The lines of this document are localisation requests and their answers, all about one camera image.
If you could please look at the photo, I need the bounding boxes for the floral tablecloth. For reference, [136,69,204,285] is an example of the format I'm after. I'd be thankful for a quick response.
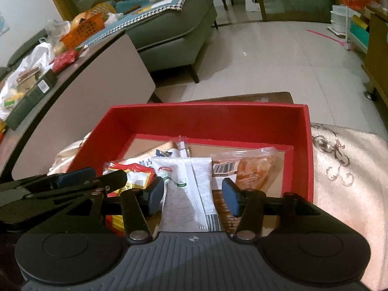
[47,123,388,291]

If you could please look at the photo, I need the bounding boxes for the dark long box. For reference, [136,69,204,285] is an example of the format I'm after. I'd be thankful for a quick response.
[5,69,59,131]

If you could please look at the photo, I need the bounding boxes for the dark curved coffee table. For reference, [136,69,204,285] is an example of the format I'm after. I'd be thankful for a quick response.
[0,30,156,185]

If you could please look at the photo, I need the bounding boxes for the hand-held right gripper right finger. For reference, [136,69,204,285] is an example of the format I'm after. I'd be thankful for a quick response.
[221,178,361,244]

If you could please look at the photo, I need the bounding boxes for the golden bread packet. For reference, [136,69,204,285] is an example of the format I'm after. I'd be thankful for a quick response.
[210,147,278,193]

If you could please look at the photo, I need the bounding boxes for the pink fly swatter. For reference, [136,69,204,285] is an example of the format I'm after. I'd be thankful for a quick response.
[306,29,350,50]

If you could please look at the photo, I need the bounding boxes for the red cardboard box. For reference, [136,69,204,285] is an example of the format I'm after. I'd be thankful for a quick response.
[65,103,315,237]

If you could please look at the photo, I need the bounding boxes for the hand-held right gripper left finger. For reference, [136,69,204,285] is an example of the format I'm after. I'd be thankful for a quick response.
[27,176,166,245]

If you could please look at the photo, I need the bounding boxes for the wooden cabinet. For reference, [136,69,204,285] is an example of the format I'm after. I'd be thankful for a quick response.
[361,4,388,104]

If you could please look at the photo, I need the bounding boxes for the grey green sofa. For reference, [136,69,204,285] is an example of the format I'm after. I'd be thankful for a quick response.
[0,0,219,84]

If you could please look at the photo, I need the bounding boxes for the red yellow snack packet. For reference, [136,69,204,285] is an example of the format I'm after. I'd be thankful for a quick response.
[103,161,158,234]

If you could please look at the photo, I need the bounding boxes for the orange round object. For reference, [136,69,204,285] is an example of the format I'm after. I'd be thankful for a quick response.
[71,11,91,26]

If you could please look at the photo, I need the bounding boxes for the white silver snack packet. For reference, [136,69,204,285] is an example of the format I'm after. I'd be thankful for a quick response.
[151,157,222,233]

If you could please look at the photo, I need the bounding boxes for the brown wooden small table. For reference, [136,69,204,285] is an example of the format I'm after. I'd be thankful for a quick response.
[182,91,294,105]

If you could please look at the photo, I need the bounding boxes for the orange plastic basket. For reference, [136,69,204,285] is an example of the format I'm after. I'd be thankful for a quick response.
[61,12,105,50]

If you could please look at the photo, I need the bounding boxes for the white storage rack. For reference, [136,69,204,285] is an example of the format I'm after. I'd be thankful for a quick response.
[347,15,372,53]

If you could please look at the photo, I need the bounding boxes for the clear plastic bag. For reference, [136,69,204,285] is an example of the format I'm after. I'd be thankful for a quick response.
[45,19,72,41]

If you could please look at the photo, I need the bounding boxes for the red snack bag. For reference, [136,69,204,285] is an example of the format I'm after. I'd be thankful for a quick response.
[53,49,79,72]

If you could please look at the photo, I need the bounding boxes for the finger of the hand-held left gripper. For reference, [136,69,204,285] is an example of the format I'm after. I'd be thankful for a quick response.
[30,170,128,203]
[0,167,97,194]

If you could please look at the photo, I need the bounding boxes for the red decoration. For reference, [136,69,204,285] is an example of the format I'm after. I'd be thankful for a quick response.
[342,0,379,11]

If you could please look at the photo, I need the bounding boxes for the blue patterned sofa cover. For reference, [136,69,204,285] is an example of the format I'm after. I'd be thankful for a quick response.
[82,0,210,47]

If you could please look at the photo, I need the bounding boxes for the white stacked containers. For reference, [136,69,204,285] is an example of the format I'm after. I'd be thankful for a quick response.
[330,4,349,35]

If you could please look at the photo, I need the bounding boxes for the white plastic bag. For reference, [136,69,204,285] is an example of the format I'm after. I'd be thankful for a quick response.
[0,42,55,119]

